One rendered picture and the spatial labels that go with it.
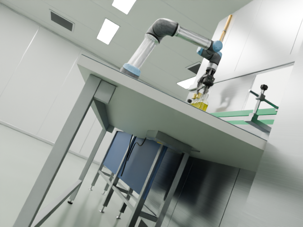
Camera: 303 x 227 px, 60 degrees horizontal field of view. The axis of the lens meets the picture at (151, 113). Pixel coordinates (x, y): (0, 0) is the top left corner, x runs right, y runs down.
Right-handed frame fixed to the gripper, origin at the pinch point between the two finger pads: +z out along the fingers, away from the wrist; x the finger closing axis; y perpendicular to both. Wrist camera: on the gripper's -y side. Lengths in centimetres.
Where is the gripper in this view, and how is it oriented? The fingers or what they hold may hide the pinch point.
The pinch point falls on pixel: (199, 94)
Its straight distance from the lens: 199.4
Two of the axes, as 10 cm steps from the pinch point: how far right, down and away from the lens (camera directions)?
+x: 8.6, 4.4, 2.8
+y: 3.3, -0.4, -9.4
